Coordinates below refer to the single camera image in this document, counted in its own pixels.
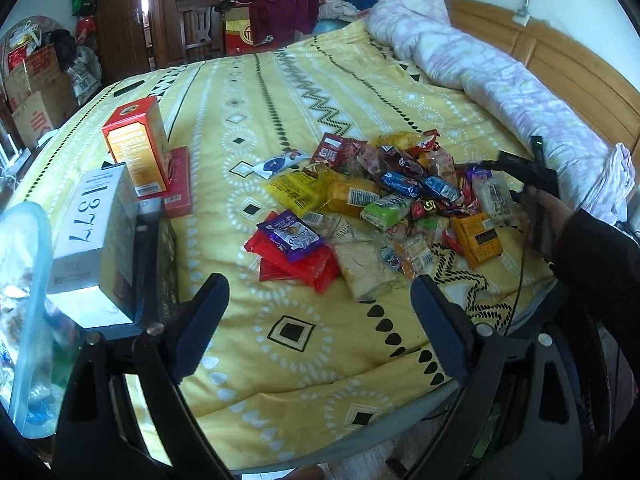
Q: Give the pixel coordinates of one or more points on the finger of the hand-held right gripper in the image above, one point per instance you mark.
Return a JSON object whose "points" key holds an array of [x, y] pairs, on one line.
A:
{"points": [[505, 169], [517, 156]]}

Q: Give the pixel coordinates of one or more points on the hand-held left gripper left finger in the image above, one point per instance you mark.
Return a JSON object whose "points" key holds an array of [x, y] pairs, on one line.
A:
{"points": [[200, 325]]}

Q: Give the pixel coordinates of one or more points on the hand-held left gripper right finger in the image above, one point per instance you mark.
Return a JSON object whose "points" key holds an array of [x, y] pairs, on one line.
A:
{"points": [[440, 325]]}

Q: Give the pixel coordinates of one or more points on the pile of mixed snacks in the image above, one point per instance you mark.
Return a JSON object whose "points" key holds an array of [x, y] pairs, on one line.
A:
{"points": [[395, 200]]}

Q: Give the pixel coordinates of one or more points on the red snack packet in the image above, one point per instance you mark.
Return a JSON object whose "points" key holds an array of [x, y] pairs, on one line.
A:
{"points": [[315, 271]]}

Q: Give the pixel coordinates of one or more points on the purple snack packet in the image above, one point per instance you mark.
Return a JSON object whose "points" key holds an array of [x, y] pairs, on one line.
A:
{"points": [[292, 235]]}

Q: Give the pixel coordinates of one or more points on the clear blue plastic container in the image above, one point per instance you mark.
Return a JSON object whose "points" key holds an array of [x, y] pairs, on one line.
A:
{"points": [[30, 310]]}

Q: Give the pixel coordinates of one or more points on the person's right forearm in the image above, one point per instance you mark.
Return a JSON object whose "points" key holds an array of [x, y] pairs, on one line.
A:
{"points": [[600, 255]]}

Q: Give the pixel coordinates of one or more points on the person's right hand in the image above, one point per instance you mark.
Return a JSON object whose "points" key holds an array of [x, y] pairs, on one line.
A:
{"points": [[556, 217]]}

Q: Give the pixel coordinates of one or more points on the black appliance box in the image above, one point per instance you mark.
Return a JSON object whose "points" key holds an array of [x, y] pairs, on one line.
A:
{"points": [[160, 260]]}

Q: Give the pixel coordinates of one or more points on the pink white quilt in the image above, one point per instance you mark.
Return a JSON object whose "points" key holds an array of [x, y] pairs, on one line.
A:
{"points": [[480, 70]]}

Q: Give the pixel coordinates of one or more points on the wooden headboard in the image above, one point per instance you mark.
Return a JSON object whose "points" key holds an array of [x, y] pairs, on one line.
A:
{"points": [[565, 60]]}

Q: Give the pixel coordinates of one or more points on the flat red box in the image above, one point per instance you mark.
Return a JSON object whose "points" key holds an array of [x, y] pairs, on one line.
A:
{"points": [[179, 185]]}

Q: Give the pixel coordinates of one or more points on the white printed carton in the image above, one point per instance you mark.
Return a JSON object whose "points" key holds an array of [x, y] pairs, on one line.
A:
{"points": [[85, 230]]}

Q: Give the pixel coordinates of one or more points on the blue white snack packet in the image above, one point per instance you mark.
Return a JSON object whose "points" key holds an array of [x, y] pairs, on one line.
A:
{"points": [[277, 165]]}

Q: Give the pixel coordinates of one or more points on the orange red tea box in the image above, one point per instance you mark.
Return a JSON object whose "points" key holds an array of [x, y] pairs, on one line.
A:
{"points": [[137, 150]]}

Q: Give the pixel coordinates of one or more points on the yellow patterned bed sheet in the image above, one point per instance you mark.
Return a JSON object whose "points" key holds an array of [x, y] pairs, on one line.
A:
{"points": [[310, 95]]}

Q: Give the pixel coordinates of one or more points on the red printed cardboard box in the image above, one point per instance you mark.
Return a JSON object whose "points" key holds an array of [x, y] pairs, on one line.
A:
{"points": [[42, 117]]}

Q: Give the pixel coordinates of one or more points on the white plastic bag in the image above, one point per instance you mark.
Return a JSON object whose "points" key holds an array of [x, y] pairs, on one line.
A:
{"points": [[85, 75]]}

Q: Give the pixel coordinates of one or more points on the maroon garment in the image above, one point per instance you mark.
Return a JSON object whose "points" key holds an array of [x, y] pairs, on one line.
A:
{"points": [[285, 0]]}

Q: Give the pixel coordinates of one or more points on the red gold gift box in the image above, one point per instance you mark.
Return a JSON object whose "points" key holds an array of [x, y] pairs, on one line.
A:
{"points": [[240, 35]]}

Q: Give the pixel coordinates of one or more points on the dark wooden chair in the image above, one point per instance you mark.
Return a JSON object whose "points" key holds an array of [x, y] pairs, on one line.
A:
{"points": [[202, 25]]}

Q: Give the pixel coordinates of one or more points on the brown cardboard box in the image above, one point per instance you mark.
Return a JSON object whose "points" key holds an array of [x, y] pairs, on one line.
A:
{"points": [[35, 67]]}

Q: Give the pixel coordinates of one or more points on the wooden door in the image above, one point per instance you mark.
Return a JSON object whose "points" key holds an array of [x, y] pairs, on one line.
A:
{"points": [[117, 20]]}

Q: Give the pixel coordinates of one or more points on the green hanging bag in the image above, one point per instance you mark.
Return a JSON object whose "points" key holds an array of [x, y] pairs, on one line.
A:
{"points": [[84, 0]]}

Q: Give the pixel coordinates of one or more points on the white wall socket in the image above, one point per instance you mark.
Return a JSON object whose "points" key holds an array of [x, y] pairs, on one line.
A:
{"points": [[521, 16]]}

